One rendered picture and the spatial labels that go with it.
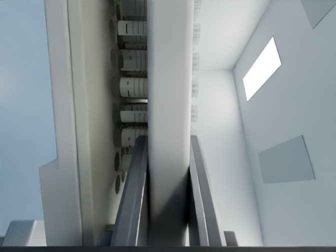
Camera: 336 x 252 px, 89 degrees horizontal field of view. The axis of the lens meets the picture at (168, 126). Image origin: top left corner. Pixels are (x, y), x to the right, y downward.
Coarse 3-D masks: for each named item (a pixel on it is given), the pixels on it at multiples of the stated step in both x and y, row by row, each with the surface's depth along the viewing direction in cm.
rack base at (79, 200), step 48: (48, 0) 7; (96, 0) 8; (48, 48) 8; (96, 48) 8; (96, 96) 9; (96, 144) 9; (48, 192) 8; (96, 192) 9; (48, 240) 8; (96, 240) 9
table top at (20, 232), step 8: (16, 224) 23; (24, 224) 23; (32, 224) 23; (40, 224) 24; (8, 232) 23; (16, 232) 23; (24, 232) 23; (32, 232) 23; (40, 232) 24; (8, 240) 22; (16, 240) 22; (24, 240) 22; (32, 240) 23; (40, 240) 24
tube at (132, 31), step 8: (112, 24) 11; (120, 24) 10; (128, 24) 11; (136, 24) 11; (144, 24) 11; (112, 32) 11; (120, 32) 11; (128, 32) 11; (136, 32) 11; (144, 32) 11; (112, 40) 11; (120, 40) 11; (128, 40) 11; (136, 40) 11; (144, 40) 11; (192, 40) 11
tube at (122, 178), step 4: (120, 176) 12; (124, 176) 12; (116, 180) 12; (120, 180) 12; (124, 180) 12; (116, 184) 12; (120, 184) 12; (116, 188) 12; (120, 188) 12; (116, 192) 12; (120, 192) 12
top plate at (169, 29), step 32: (160, 0) 7; (192, 0) 7; (160, 32) 7; (192, 32) 7; (160, 64) 7; (160, 96) 7; (160, 128) 8; (160, 160) 8; (160, 192) 8; (160, 224) 8
